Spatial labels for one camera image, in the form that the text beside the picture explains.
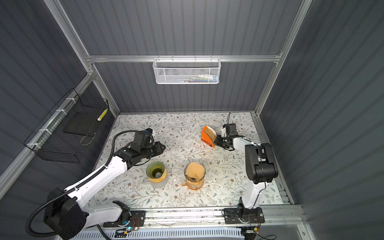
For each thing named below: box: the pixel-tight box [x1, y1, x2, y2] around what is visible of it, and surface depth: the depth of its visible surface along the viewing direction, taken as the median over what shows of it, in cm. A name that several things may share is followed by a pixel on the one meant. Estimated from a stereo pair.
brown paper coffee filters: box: [205, 125, 217, 144], surface depth 100 cm
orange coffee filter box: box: [201, 125, 215, 148], surface depth 101 cm
